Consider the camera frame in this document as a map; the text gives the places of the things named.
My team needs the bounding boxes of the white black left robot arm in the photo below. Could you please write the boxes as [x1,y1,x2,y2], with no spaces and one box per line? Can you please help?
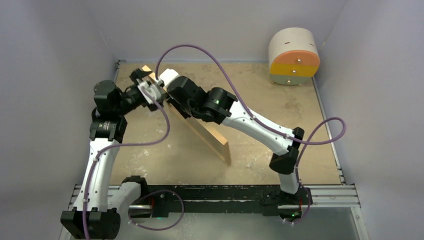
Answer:
[60,68,163,240]

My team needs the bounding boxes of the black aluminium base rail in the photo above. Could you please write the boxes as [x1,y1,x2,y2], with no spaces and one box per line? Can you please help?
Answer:
[67,184,361,218]

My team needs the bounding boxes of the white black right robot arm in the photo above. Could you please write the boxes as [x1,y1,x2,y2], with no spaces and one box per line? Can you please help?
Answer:
[159,73,305,204]

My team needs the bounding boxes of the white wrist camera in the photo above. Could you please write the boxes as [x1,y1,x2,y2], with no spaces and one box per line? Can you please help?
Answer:
[137,80,166,105]
[158,68,180,91]

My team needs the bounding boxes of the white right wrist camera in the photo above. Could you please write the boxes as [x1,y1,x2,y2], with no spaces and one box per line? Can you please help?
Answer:
[158,68,180,91]

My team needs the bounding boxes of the round white drawer cabinet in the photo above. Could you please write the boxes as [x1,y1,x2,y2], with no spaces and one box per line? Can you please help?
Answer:
[268,27,320,86]

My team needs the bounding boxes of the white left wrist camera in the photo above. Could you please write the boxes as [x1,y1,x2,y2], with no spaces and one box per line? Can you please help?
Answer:
[137,80,166,105]

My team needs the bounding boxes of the light wooden picture frame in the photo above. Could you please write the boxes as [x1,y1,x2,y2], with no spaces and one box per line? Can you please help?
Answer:
[149,73,232,165]

